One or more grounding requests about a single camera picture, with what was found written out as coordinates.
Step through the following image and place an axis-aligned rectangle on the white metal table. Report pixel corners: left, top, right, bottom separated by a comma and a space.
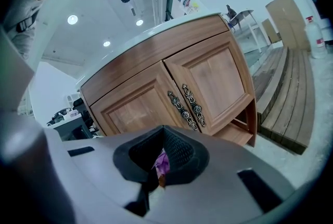
225, 8, 263, 54

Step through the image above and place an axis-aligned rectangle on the wooden slatted platform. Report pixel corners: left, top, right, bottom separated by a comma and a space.
251, 45, 317, 156

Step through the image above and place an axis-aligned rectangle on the dark console table white top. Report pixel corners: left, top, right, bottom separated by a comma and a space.
46, 112, 106, 142

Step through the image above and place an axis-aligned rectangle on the person's grey shirt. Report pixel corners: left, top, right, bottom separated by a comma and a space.
2, 0, 47, 111

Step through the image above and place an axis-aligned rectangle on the ornate metal door handle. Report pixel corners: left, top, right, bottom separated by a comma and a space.
167, 90, 199, 131
181, 83, 207, 128

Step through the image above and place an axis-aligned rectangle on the clear water jug red cap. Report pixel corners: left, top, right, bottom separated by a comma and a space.
303, 16, 327, 60

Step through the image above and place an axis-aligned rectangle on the wooden sink cabinet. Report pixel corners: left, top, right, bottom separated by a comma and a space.
79, 14, 258, 148

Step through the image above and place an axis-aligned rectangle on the cardboard box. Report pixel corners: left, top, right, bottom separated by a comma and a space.
265, 0, 305, 49

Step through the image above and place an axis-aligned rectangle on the wooden cabinet door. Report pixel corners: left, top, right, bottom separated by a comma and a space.
163, 40, 255, 135
89, 60, 201, 138

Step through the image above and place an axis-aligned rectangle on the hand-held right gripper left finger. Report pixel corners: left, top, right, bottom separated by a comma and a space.
63, 125, 165, 208

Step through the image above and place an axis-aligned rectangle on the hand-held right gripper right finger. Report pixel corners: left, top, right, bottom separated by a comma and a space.
145, 125, 297, 224

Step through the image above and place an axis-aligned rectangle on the small cardboard sheet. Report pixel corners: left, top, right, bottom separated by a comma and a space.
261, 18, 281, 44

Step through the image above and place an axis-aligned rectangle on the purple cloth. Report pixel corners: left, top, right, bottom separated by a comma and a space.
152, 152, 170, 176

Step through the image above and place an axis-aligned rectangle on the white bottle colourful label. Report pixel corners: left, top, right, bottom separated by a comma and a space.
179, 0, 201, 16

